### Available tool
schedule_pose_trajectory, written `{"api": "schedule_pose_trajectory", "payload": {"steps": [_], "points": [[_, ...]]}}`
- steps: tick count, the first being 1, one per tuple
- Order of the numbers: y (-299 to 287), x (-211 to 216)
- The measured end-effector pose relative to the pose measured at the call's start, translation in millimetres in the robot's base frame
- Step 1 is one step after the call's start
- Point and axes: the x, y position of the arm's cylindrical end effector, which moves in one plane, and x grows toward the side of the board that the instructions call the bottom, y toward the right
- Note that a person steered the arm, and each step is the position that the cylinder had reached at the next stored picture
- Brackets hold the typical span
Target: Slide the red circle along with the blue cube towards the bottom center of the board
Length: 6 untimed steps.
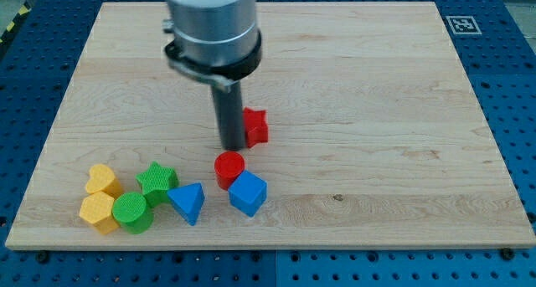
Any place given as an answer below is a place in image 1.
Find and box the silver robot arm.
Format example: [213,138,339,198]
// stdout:
[162,0,262,93]

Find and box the yellow hexagon block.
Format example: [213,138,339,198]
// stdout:
[79,192,120,234]

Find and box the wooden board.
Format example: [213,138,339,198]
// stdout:
[6,2,535,251]

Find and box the green cylinder block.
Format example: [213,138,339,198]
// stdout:
[112,192,154,234]

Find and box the blue triangle block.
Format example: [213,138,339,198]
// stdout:
[167,182,205,226]

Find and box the yellow heart block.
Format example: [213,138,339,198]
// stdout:
[85,164,124,198]

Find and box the red star block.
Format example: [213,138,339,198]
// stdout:
[243,107,269,148]

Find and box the blue cube block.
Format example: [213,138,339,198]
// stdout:
[228,170,267,218]

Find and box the red cylinder block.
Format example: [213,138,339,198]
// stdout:
[214,151,245,191]

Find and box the white fiducial marker tag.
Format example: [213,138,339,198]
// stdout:
[446,15,482,35]

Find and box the green star block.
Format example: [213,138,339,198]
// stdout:
[135,161,179,208]

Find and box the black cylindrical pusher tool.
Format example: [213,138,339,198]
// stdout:
[211,82,246,151]

